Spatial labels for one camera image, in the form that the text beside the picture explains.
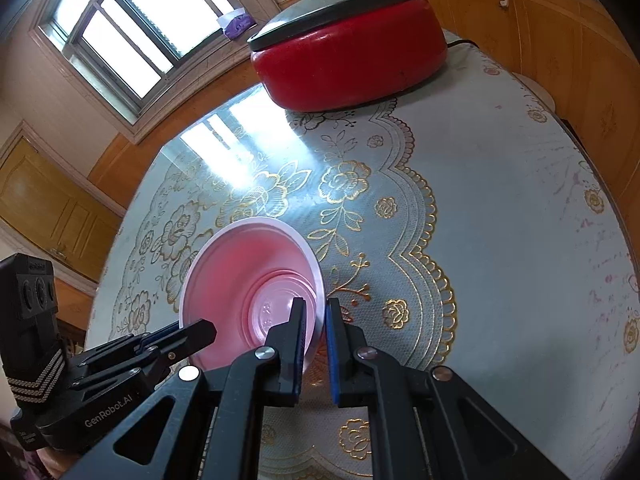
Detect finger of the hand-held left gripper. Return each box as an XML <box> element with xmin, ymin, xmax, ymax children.
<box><xmin>65</xmin><ymin>318</ymin><xmax>218</xmax><ymax>396</ymax></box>
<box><xmin>132</xmin><ymin>322</ymin><xmax>183</xmax><ymax>346</ymax></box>

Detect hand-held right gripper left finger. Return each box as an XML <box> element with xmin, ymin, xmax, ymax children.
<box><xmin>65</xmin><ymin>297</ymin><xmax>308</xmax><ymax>480</ymax></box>

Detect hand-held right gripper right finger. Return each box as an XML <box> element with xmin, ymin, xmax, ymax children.
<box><xmin>325</xmin><ymin>297</ymin><xmax>571</xmax><ymax>480</ymax></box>

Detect pink bowl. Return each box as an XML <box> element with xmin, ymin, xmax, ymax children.
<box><xmin>178</xmin><ymin>217</ymin><xmax>326</xmax><ymax>373</ymax></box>

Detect person's left hand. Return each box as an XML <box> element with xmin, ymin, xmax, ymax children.
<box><xmin>25</xmin><ymin>450</ymin><xmax>68</xmax><ymax>480</ymax></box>

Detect wooden cabinet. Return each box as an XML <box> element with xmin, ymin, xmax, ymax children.
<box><xmin>0</xmin><ymin>122</ymin><xmax>123</xmax><ymax>283</ymax></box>

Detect gold floral lace table mat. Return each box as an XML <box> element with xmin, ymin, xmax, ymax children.
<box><xmin>107</xmin><ymin>95</ymin><xmax>458</xmax><ymax>480</ymax></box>

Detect white lace tablecloth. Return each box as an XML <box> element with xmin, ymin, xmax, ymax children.
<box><xmin>82</xmin><ymin>30</ymin><xmax>640</xmax><ymax>480</ymax></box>

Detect red electric pot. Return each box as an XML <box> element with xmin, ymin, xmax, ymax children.
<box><xmin>250</xmin><ymin>0</ymin><xmax>448</xmax><ymax>113</ymax></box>

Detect window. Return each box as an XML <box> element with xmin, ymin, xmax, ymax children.
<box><xmin>30</xmin><ymin>0</ymin><xmax>281</xmax><ymax>128</ymax></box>

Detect purple tissue box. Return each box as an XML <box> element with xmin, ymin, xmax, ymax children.
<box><xmin>218</xmin><ymin>8</ymin><xmax>256</xmax><ymax>39</ymax></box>

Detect white round stool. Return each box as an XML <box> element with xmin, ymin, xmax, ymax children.
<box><xmin>512</xmin><ymin>72</ymin><xmax>556</xmax><ymax>111</ymax></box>

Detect grey pot lid red knob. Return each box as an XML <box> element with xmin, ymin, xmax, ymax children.
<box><xmin>247</xmin><ymin>0</ymin><xmax>420</xmax><ymax>52</ymax></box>

